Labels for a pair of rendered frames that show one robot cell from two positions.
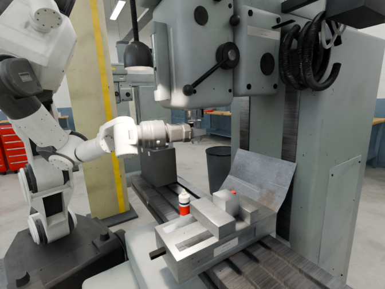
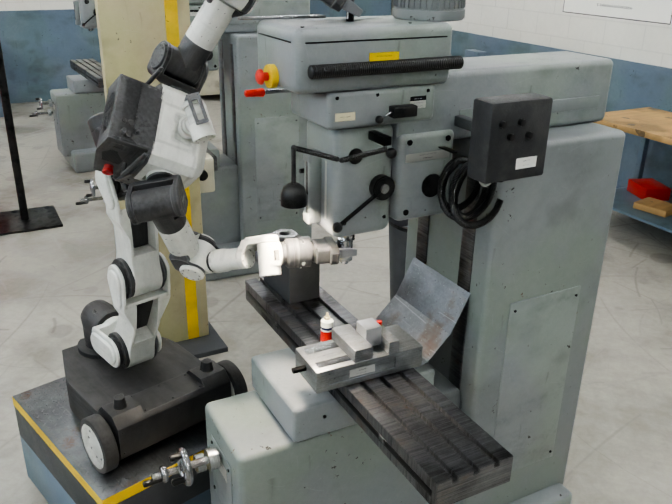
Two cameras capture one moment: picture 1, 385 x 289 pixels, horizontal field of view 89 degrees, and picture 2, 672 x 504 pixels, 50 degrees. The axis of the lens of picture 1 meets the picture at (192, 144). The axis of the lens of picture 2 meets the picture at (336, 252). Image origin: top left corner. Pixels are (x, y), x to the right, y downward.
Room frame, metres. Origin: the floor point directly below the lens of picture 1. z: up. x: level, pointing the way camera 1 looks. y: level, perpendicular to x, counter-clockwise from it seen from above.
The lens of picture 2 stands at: (-1.32, -0.09, 2.08)
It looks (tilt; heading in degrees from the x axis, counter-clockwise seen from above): 23 degrees down; 3
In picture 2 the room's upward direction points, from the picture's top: 1 degrees clockwise
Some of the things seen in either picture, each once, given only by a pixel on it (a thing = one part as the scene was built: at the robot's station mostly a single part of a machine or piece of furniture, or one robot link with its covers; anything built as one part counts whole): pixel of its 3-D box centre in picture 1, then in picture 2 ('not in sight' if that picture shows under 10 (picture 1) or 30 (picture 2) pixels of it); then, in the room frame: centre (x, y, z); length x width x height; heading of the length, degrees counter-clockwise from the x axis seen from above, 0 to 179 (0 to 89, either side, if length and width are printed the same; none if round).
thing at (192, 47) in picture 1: (193, 57); (348, 173); (0.68, -0.01, 1.47); 0.21 x 0.19 x 0.32; 31
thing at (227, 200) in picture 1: (225, 203); (368, 332); (0.54, -0.09, 1.03); 0.06 x 0.05 x 0.06; 30
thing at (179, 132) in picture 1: (169, 133); (315, 252); (0.65, 0.08, 1.23); 0.13 x 0.12 x 0.10; 17
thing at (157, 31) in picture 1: (160, 63); (312, 186); (0.62, 0.08, 1.45); 0.04 x 0.04 x 0.21; 31
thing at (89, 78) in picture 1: (97, 121); (154, 144); (2.11, 1.00, 1.15); 0.52 x 0.40 x 2.30; 121
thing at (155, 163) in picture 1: (157, 161); (290, 264); (1.03, 0.20, 1.02); 0.22 x 0.12 x 0.20; 33
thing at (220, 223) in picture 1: (210, 215); (351, 342); (0.51, -0.04, 1.01); 0.15 x 0.06 x 0.04; 30
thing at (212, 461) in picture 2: not in sight; (196, 463); (0.42, 0.42, 0.62); 0.16 x 0.12 x 0.12; 121
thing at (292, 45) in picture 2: not in sight; (354, 51); (0.68, -0.02, 1.81); 0.47 x 0.26 x 0.16; 121
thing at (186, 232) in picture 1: (217, 223); (359, 351); (0.53, -0.07, 0.97); 0.35 x 0.15 x 0.11; 120
